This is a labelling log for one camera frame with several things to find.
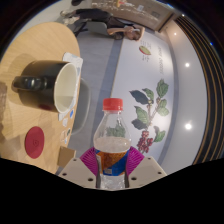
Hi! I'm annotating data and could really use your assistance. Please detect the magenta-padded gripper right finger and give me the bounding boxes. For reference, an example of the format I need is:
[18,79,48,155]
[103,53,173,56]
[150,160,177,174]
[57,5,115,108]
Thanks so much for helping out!
[124,146,168,189]

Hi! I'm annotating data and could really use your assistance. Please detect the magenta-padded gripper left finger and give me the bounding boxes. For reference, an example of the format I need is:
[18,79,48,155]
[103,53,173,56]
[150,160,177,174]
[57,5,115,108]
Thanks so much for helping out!
[58,147,101,189]

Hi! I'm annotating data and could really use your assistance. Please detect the clear red-capped water bottle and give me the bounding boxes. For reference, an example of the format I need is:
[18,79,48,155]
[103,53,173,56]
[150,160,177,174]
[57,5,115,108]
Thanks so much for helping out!
[93,97,132,190]

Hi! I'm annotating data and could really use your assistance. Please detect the small brown cardboard box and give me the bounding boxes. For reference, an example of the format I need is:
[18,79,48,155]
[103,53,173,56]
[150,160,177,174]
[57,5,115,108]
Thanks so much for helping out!
[57,145,77,169]

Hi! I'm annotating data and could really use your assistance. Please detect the flat round red coaster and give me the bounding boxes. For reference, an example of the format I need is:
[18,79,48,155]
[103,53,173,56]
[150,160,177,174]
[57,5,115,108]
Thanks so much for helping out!
[24,125,45,160]

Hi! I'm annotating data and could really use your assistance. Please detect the round ceiling lights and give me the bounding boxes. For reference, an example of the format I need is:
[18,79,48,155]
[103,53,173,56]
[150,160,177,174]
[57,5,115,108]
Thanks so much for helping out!
[171,29,214,131]

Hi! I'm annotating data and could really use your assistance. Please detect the black mug, white inside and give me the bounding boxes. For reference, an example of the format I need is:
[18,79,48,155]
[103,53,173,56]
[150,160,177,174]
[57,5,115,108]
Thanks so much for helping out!
[12,59,81,114]

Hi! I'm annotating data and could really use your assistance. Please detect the white printed paper sheet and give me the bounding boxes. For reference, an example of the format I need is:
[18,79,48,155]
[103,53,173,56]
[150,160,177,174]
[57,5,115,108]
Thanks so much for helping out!
[58,52,84,145]

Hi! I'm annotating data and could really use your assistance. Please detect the grey chair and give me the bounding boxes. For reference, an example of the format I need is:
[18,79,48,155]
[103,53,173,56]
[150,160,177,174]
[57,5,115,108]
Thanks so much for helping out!
[78,21,111,37]

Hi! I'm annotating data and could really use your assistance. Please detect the coffee plant wall mural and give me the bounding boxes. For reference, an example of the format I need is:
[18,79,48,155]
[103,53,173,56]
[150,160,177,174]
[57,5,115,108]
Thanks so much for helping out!
[109,33,176,164]

